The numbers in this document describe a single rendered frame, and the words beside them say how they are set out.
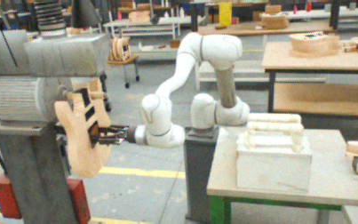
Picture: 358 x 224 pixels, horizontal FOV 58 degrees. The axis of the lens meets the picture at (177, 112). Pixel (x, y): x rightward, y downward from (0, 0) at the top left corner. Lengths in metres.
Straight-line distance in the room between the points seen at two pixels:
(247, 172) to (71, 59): 0.82
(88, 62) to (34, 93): 0.35
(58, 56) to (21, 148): 0.58
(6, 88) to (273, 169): 1.20
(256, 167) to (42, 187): 1.10
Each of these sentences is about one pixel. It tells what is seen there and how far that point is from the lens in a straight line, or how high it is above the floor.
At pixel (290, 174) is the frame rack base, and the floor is 1.01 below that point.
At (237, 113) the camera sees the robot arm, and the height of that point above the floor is 0.90.
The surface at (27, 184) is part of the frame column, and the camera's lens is 1.88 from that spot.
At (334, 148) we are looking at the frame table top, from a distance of 1.71.
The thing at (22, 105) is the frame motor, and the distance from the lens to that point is 1.61.
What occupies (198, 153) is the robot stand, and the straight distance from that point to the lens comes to 2.25.
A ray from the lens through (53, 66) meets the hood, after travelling 1.40.
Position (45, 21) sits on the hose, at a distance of 1.40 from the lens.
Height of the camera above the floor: 1.73
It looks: 23 degrees down
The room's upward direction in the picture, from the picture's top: 4 degrees counter-clockwise
